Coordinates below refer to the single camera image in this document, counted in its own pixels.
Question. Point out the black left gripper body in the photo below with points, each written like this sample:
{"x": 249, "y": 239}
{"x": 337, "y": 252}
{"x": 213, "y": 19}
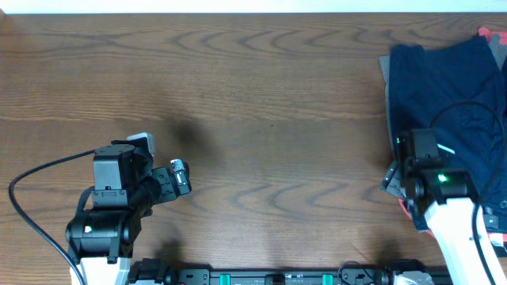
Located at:
{"x": 174, "y": 184}

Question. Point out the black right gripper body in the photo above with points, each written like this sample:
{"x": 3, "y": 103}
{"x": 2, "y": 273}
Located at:
{"x": 395, "y": 184}

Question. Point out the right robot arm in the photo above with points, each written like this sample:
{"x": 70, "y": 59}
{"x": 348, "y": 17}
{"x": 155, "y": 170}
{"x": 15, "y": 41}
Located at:
{"x": 447, "y": 201}

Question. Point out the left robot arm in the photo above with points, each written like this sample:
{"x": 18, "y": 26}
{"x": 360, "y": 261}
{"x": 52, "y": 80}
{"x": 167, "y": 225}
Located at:
{"x": 102, "y": 234}

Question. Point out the navy blue folded shirt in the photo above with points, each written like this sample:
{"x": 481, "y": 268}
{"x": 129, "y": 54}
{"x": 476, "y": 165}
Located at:
{"x": 443, "y": 87}

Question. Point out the red garment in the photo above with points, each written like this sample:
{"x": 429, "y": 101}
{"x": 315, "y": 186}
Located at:
{"x": 491, "y": 237}

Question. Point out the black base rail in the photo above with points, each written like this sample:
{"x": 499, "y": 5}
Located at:
{"x": 273, "y": 277}

